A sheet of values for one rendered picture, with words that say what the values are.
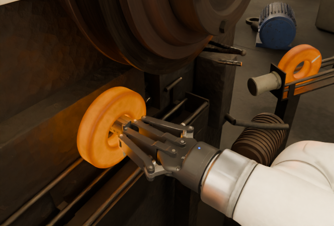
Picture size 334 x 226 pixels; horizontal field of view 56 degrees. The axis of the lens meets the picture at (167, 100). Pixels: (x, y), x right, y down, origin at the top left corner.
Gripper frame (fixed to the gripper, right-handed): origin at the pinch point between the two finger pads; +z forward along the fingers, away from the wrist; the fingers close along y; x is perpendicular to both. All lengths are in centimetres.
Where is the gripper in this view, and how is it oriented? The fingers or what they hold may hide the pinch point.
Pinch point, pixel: (114, 120)
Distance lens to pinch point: 58.7
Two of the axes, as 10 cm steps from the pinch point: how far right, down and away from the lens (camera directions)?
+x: 0.4, -8.1, -5.9
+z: -8.2, -3.7, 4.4
